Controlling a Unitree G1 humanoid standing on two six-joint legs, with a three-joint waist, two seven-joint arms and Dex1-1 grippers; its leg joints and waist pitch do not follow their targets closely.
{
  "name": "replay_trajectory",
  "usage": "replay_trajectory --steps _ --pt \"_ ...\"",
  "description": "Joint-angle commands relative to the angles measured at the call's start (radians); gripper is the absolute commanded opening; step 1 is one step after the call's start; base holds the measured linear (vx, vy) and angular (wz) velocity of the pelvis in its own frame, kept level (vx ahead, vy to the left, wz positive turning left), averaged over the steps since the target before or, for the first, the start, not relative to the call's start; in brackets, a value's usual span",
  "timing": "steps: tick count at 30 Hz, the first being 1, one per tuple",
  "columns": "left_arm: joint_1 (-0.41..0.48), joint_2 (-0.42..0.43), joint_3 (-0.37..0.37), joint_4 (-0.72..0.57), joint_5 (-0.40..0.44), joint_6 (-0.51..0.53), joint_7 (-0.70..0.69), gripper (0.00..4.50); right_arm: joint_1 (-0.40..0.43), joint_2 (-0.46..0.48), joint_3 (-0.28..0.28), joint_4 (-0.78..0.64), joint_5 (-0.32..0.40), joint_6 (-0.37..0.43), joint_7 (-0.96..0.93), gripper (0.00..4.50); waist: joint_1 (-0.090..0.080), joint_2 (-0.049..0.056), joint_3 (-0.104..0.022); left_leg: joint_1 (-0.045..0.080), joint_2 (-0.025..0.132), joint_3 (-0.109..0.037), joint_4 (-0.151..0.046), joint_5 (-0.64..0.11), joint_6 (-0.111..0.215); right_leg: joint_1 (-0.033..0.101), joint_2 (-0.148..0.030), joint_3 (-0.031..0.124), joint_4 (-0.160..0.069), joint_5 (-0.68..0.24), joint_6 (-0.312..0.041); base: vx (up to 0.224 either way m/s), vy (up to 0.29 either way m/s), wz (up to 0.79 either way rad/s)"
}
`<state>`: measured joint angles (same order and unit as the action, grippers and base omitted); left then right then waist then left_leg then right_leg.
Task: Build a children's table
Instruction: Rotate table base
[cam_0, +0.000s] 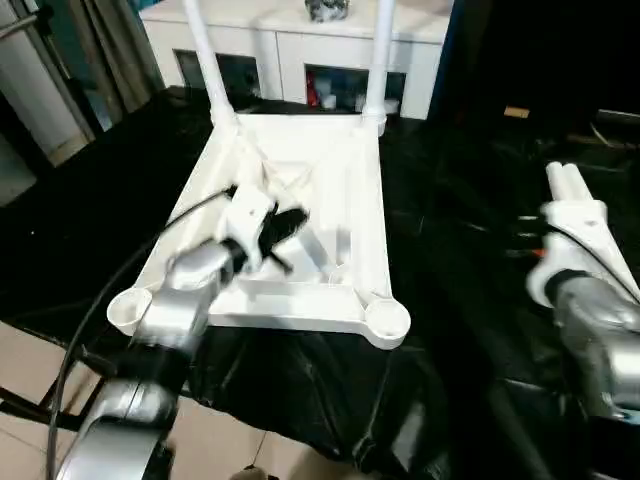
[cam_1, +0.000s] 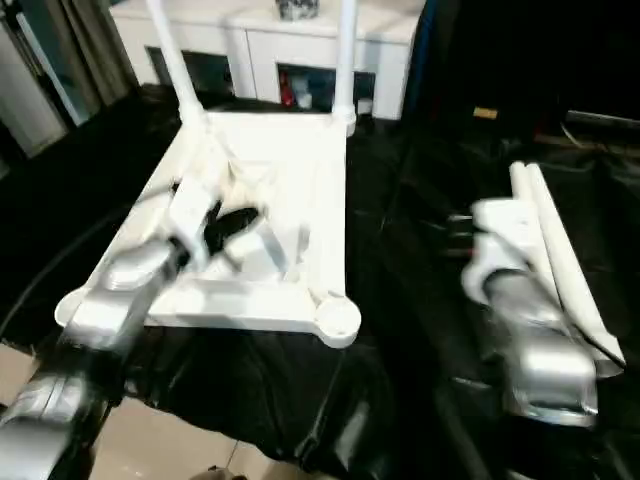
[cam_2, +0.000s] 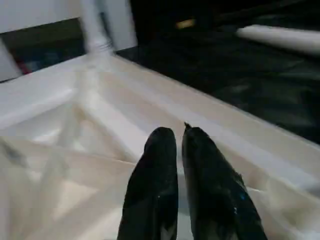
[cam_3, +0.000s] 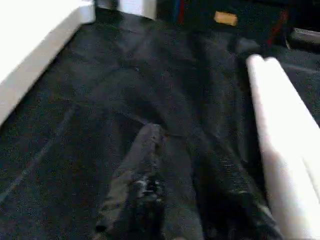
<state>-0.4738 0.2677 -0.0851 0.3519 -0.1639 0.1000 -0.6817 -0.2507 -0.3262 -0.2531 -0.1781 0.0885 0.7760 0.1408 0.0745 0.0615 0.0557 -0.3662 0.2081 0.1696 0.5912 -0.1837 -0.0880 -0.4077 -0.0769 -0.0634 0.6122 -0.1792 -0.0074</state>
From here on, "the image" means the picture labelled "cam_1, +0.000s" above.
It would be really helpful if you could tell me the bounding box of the black work mat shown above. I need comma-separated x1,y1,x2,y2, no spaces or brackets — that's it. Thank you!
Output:
0,83,640,480

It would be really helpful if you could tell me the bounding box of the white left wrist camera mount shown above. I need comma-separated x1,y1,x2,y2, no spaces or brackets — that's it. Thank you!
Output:
167,177,215,272

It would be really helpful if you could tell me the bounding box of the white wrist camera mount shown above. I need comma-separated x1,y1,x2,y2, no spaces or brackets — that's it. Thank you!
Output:
462,197,540,307
167,177,215,272

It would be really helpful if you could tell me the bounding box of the white plastic table leg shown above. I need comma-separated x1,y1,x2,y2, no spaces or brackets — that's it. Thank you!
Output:
524,162,627,370
509,162,544,274
145,0,207,130
332,0,359,137

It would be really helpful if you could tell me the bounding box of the white cabinet with glass doors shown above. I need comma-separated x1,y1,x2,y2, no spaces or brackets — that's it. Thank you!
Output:
109,0,426,121

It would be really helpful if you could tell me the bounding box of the black flat panel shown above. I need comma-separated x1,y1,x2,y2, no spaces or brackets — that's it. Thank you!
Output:
567,110,640,127

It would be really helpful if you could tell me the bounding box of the white plastic table top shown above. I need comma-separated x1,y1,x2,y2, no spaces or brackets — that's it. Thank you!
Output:
53,109,362,350

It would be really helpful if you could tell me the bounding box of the dark metallic object on cabinet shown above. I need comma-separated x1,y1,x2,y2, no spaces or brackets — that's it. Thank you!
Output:
275,0,321,21

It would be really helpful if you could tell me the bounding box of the grey brown curtain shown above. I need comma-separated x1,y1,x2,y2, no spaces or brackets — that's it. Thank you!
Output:
47,0,142,110

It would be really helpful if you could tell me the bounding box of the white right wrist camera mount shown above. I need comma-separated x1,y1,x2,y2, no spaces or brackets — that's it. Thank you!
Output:
462,197,540,307

